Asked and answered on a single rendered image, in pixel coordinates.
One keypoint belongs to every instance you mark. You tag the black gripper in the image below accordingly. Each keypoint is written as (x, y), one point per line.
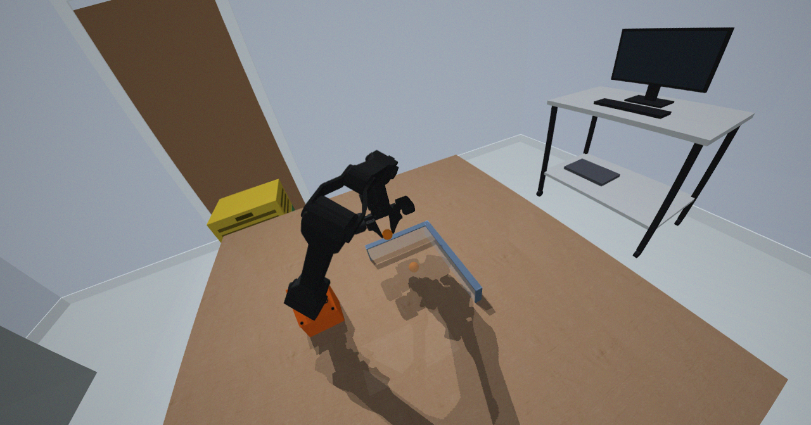
(381, 208)

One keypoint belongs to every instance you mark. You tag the low clear walls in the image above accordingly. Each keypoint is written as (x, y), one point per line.
(413, 237)

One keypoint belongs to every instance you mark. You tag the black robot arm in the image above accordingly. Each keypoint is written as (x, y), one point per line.
(326, 226)

